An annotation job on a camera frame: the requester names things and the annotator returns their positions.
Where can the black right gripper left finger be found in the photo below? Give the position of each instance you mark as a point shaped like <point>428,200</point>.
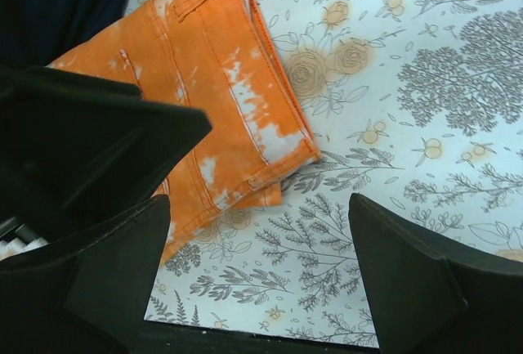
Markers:
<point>88,292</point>

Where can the orange white tie-dye shorts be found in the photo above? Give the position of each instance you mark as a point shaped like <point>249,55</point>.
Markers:
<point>216,56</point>

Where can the floral patterned table mat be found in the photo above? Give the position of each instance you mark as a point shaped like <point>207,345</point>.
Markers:
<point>416,104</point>

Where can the navy blue mesh shorts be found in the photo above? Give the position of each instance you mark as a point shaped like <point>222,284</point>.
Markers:
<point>36,32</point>

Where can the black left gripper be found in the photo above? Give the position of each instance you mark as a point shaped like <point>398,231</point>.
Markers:
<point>78,150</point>

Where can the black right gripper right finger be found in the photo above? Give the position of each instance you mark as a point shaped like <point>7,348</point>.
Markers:
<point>428,293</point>

